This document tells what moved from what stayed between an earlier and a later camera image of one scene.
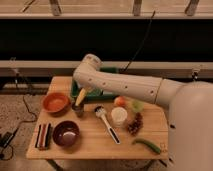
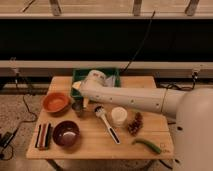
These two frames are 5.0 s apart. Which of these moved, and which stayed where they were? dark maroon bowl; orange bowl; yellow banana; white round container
Moved: yellow banana
Stayed: orange bowl; dark maroon bowl; white round container
